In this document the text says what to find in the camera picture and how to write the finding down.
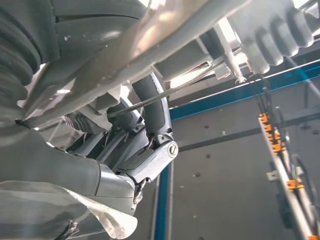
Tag metal rail with orange clips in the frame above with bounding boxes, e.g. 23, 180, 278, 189
257, 112, 320, 240

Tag clear plastic film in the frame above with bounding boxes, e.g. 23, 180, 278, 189
63, 188, 139, 240

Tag blue framed workbench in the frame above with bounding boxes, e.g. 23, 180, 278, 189
149, 43, 320, 240

